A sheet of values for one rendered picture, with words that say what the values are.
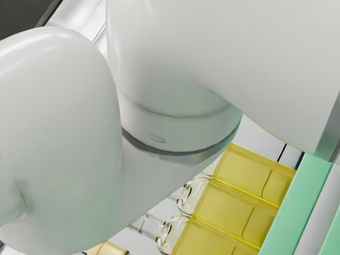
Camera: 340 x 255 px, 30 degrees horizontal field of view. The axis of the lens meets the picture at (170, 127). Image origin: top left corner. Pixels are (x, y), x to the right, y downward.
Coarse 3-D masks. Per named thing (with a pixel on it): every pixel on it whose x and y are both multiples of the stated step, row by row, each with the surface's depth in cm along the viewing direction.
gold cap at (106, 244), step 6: (96, 246) 79; (102, 246) 79; (108, 246) 79; (114, 246) 79; (90, 252) 79; (96, 252) 79; (102, 252) 79; (108, 252) 78; (114, 252) 78; (120, 252) 78
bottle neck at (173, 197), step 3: (180, 189) 82; (174, 192) 82; (177, 192) 82; (171, 195) 82; (174, 195) 82; (177, 195) 82; (168, 198) 83; (171, 198) 82; (174, 198) 82; (174, 201) 82
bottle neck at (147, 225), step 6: (144, 216) 80; (150, 216) 81; (138, 222) 80; (144, 222) 80; (150, 222) 80; (156, 222) 80; (162, 222) 80; (132, 228) 81; (138, 228) 80; (144, 228) 80; (150, 228) 80; (156, 228) 80; (144, 234) 80; (150, 234) 80; (156, 234) 79
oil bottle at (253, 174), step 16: (224, 160) 82; (240, 160) 82; (256, 160) 82; (272, 160) 82; (208, 176) 82; (224, 176) 81; (240, 176) 81; (256, 176) 81; (272, 176) 80; (288, 176) 80; (256, 192) 80; (272, 192) 79
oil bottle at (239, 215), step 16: (192, 192) 80; (208, 192) 80; (224, 192) 80; (240, 192) 80; (192, 208) 79; (208, 208) 79; (224, 208) 79; (240, 208) 79; (256, 208) 79; (272, 208) 79; (208, 224) 79; (224, 224) 78; (240, 224) 78; (256, 224) 78; (240, 240) 78; (256, 240) 77
